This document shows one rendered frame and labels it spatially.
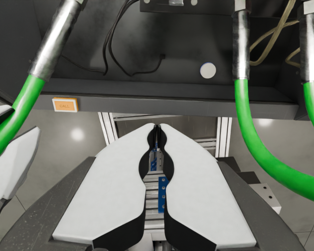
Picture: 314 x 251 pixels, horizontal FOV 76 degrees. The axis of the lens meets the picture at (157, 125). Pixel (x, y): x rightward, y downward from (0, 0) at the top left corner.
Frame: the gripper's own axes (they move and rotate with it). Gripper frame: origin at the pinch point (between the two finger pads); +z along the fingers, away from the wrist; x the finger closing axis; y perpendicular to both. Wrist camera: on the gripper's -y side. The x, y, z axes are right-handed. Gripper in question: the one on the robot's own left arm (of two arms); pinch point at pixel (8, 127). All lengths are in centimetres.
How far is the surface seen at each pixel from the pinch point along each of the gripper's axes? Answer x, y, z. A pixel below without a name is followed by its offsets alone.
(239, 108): 14.9, -0.9, 15.3
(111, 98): -0.2, 25.7, 16.5
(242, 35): 10.3, -2.3, 22.0
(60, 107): -7.8, 29.6, 8.7
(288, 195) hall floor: 167, 139, 96
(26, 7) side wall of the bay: -27.3, 25.9, 20.7
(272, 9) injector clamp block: 12.8, 2.6, 38.5
